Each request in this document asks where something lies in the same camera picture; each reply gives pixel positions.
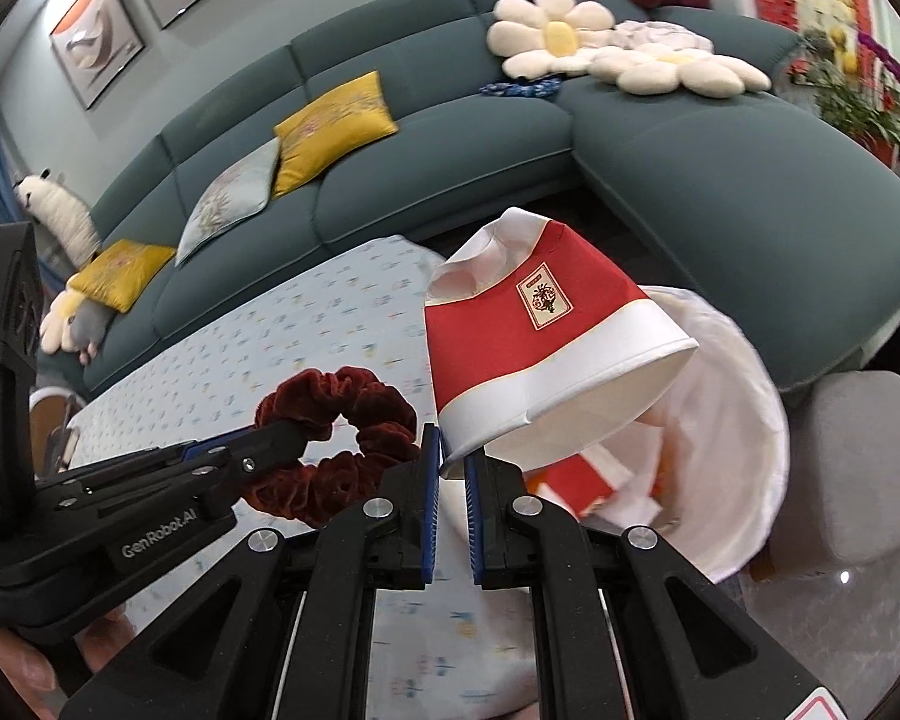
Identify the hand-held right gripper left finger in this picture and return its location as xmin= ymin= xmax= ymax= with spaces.
xmin=60 ymin=424 xmax=443 ymax=720

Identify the flat cream flower cushion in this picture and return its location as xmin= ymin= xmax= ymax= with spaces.
xmin=589 ymin=43 xmax=772 ymax=98

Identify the round cream flower cushion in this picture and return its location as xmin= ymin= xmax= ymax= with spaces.
xmin=487 ymin=0 xmax=616 ymax=80

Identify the small yellow embroidered cushion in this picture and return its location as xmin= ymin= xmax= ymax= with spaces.
xmin=67 ymin=238 xmax=177 ymax=314

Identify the wooden chair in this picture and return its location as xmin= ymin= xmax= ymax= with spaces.
xmin=30 ymin=386 xmax=83 ymax=475

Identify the orange grey framed picture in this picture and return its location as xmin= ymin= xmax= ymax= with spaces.
xmin=49 ymin=0 xmax=148 ymax=112

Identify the green potted plant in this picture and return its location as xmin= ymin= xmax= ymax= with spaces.
xmin=802 ymin=30 xmax=900 ymax=166

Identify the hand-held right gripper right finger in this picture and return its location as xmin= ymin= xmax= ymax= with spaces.
xmin=463 ymin=450 xmax=833 ymax=720

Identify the grey upholstered stool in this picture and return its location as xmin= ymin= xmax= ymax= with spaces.
xmin=765 ymin=371 xmax=900 ymax=580

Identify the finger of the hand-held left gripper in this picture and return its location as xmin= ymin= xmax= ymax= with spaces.
xmin=37 ymin=426 xmax=272 ymax=497
xmin=67 ymin=418 xmax=332 ymax=524

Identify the white long plush toy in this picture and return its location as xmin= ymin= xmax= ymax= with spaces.
xmin=13 ymin=171 xmax=103 ymax=265

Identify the black plastic bag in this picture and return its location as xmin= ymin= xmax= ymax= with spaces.
xmin=866 ymin=292 xmax=900 ymax=377

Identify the light blue embroidered cushion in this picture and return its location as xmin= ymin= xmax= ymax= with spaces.
xmin=175 ymin=136 xmax=283 ymax=268

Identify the dark red velvet scrunchie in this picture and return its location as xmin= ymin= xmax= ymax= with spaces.
xmin=241 ymin=366 xmax=421 ymax=530

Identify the red white paper cup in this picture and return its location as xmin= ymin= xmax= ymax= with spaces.
xmin=424 ymin=206 xmax=700 ymax=481
xmin=529 ymin=450 xmax=635 ymax=520

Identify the pale printed tablecloth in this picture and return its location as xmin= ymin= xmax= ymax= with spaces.
xmin=67 ymin=234 xmax=542 ymax=720

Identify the purple orchid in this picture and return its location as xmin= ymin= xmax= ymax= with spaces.
xmin=855 ymin=24 xmax=900 ymax=103

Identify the teal sectional sofa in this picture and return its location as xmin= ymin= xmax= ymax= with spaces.
xmin=37 ymin=0 xmax=900 ymax=400

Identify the person's left hand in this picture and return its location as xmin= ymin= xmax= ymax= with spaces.
xmin=0 ymin=596 xmax=125 ymax=717

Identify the blue patterned cloth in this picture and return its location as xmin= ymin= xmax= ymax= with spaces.
xmin=480 ymin=75 xmax=563 ymax=101

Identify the small cream flower cushion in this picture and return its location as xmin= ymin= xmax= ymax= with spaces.
xmin=39 ymin=289 xmax=91 ymax=353

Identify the large yellow embroidered cushion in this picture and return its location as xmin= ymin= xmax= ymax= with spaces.
xmin=272 ymin=71 xmax=400 ymax=198

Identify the grey plush toy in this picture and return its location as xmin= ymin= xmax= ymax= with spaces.
xmin=67 ymin=304 xmax=115 ymax=365

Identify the pale pink cloth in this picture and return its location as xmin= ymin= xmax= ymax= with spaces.
xmin=613 ymin=19 xmax=713 ymax=53

